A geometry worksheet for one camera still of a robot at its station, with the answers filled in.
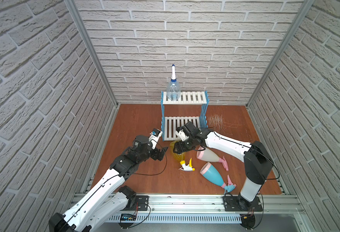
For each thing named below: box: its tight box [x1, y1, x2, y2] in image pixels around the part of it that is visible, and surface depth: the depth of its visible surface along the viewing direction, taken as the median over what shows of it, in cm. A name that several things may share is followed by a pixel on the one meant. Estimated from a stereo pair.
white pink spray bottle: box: [196, 146, 229, 172], surface depth 87 cm
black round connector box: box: [239, 214, 256, 230], surface depth 72 cm
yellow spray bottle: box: [169, 141, 196, 172], surface depth 81 cm
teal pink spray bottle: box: [199, 161, 237, 193], surface depth 80 cm
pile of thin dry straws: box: [207, 114, 242, 133], surface depth 112 cm
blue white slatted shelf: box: [160, 90, 210, 142], surface depth 105 cm
